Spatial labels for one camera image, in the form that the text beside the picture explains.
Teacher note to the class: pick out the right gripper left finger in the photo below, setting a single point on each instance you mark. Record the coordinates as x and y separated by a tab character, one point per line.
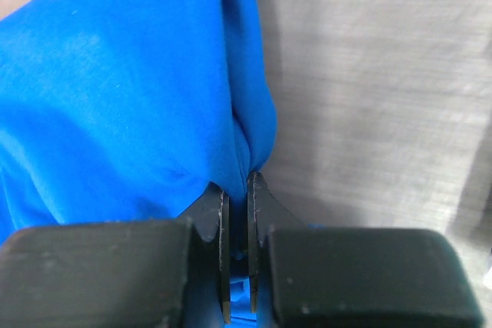
154	273

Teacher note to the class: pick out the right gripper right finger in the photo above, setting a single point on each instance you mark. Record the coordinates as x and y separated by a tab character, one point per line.
309	276

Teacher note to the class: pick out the blue t shirt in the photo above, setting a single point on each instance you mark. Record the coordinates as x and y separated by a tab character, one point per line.
127	110

